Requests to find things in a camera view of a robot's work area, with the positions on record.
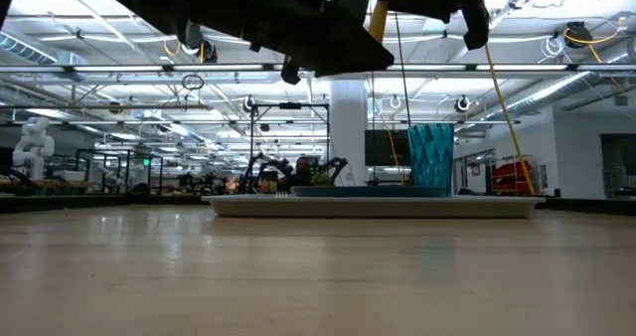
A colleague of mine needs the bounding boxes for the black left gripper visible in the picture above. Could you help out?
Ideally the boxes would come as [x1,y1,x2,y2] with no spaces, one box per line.
[103,0,397,86]

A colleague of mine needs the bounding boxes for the dark blue plate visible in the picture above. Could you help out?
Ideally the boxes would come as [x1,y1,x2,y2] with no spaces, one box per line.
[290,185,448,199]

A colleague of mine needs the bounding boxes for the long ceiling light bar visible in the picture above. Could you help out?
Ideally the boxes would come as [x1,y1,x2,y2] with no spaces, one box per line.
[0,63,636,75]

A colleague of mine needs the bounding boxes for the teal faceted cup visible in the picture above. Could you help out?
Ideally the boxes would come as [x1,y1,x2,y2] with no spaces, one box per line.
[407,122,456,198]

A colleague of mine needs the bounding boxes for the red storage bins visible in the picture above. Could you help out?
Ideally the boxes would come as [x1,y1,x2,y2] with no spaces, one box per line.
[491,159,535,196]

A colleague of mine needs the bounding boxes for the person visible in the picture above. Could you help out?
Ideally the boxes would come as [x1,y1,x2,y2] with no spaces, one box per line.
[291,155,315,188]

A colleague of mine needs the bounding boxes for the black hanging screen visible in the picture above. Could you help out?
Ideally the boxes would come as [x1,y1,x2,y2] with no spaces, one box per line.
[364,128,413,168]

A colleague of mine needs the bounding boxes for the grey plastic tray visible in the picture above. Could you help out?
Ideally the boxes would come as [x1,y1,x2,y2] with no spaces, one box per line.
[200,193,547,220]

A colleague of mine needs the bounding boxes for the black aluminium table frame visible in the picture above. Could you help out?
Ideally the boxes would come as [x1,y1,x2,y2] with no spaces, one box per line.
[0,193,636,217]

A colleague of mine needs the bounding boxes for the black hanging cable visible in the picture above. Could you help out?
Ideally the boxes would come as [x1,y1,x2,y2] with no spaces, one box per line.
[393,11,414,127]

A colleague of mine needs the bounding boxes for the white building column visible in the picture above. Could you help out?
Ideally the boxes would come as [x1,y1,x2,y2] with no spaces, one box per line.
[329,79,371,188]

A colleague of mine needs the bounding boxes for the black background rig frame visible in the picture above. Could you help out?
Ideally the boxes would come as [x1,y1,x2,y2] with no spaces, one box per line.
[248,101,331,189]

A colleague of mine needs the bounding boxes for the yellow hanging cable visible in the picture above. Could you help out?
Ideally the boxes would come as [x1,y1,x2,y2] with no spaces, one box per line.
[483,44,539,197]

